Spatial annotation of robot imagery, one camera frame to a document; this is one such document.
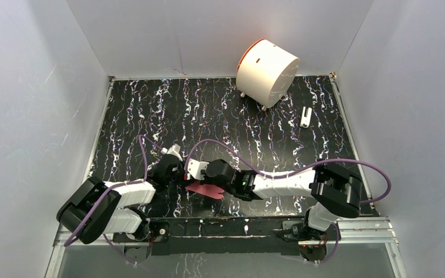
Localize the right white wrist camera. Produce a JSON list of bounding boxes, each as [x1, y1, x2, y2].
[[186, 159, 209, 181]]

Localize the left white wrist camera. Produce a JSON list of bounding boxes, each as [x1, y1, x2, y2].
[[166, 144, 183, 161]]

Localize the white cylindrical container orange rim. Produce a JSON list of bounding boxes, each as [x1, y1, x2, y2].
[[236, 39, 300, 111]]

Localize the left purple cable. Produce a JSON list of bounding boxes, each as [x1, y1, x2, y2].
[[63, 134, 170, 265]]

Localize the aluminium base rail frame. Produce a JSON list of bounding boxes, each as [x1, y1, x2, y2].
[[46, 217, 407, 277]]

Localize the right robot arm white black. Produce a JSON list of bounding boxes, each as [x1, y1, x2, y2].
[[189, 159, 362, 242]]

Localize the small white plastic clip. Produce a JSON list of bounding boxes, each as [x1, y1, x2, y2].
[[300, 107, 312, 129]]

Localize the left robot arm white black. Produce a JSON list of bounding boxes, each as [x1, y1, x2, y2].
[[56, 154, 184, 244]]

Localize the pink paper box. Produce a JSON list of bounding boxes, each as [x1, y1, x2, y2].
[[185, 181, 225, 200]]

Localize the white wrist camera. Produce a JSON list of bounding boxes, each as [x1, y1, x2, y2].
[[186, 159, 209, 181], [166, 144, 183, 161]]

